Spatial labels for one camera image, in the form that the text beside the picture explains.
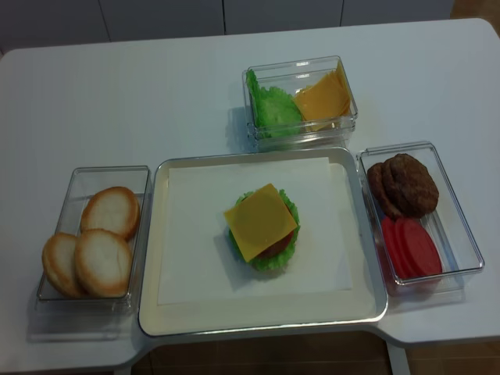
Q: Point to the front red tomato slice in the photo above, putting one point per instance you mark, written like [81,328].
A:
[419,254]

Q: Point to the middle red tomato slice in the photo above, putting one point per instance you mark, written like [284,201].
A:
[400,264]

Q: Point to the green lettuce in container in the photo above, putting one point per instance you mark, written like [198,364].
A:
[275,113]

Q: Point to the clear bun container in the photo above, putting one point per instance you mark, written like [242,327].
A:
[84,184]

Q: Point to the red tomato slice on burger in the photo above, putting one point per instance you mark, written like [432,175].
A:
[277,247]

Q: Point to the rear brown meat patty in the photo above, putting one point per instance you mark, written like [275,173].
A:
[374,176]

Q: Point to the green lettuce leaf on burger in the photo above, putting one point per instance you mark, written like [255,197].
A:
[273,261]

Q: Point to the clear patty and tomato container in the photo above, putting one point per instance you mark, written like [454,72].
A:
[447,226]

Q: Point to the white paper tray liner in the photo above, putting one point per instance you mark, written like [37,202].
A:
[199,262]

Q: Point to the clear lettuce and cheese container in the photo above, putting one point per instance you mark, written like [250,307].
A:
[287,76]

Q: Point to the yellow cheese slice on burger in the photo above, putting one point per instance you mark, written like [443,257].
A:
[259,222]

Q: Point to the bun half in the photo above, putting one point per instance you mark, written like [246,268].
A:
[59,266]
[115,209]
[103,262]

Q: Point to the stack of yellow cheese slices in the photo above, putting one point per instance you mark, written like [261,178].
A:
[324,97]

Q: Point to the rear red tomato slice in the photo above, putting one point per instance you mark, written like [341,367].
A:
[389,238]

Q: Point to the front brown meat patty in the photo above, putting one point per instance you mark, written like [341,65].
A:
[409,186]

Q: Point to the white rectangular serving tray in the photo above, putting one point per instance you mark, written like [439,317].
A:
[366,302]

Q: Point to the brown meat patty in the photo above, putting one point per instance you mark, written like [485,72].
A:
[409,186]
[374,176]

